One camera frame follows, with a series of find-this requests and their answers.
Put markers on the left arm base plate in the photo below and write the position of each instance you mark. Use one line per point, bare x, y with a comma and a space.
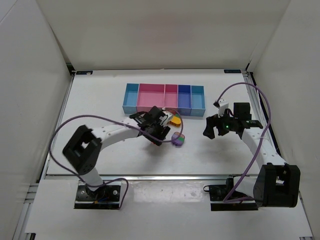
106, 198

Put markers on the small pink bin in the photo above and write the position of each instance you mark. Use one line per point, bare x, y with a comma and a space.
171, 96

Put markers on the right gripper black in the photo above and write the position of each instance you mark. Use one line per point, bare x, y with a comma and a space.
216, 124

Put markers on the purple green lego block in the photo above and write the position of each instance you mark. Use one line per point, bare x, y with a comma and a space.
177, 139

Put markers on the dark blue bin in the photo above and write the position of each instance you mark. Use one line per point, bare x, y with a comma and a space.
184, 100

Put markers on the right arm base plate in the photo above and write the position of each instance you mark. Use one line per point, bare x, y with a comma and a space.
217, 192

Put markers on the left light blue bin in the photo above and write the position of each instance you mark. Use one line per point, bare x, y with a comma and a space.
130, 98

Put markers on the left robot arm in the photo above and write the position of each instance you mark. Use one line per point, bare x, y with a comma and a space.
84, 147

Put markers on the orange yellow lego block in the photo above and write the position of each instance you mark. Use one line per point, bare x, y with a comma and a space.
175, 121

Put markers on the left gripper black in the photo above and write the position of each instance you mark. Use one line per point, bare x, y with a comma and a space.
158, 131

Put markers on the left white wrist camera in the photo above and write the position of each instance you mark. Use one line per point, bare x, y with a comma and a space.
166, 117

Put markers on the right light blue bin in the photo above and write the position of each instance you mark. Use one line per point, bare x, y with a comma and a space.
198, 106

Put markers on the light blue bin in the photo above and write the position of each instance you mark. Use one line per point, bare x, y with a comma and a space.
198, 106
130, 98

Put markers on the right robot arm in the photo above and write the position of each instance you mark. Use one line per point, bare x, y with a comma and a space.
277, 184

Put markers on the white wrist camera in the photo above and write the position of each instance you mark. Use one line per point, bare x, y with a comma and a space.
166, 117
222, 106

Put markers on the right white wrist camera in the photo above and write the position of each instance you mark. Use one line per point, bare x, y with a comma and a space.
222, 106

